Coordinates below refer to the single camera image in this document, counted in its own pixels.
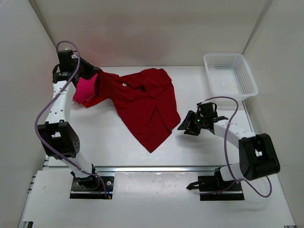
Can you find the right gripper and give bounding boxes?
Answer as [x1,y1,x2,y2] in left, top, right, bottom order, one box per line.
[178,111,206,136]

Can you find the magenta t shirt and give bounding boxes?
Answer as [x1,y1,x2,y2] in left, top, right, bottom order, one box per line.
[73,74,97,104]

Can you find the red t shirt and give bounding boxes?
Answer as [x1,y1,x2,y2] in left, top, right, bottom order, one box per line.
[82,95,106,108]

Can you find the dark red clothes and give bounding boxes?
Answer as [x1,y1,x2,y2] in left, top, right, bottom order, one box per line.
[95,68,181,153]

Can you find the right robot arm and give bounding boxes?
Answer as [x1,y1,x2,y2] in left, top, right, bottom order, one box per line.
[178,102,281,192]

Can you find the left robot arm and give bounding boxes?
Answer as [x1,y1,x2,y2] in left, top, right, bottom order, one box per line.
[36,49,101,191]

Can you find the white plastic basket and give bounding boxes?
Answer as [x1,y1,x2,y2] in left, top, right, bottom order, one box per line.
[203,53,258,101]

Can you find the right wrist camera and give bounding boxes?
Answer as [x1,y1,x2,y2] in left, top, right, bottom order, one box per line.
[197,102,204,109]

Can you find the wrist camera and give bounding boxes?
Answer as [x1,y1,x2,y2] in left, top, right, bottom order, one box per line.
[64,48,78,59]
[197,102,204,109]

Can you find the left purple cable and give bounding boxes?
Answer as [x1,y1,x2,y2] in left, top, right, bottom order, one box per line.
[34,40,112,199]

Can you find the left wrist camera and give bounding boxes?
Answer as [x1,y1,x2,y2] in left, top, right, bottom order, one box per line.
[64,48,78,59]

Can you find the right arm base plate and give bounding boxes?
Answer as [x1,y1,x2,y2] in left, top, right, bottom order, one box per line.
[198,176,245,201]

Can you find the aluminium table rail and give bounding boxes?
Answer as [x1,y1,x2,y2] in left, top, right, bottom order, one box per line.
[96,166,219,172]

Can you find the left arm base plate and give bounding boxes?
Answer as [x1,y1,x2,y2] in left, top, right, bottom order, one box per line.
[70,172,114,200]

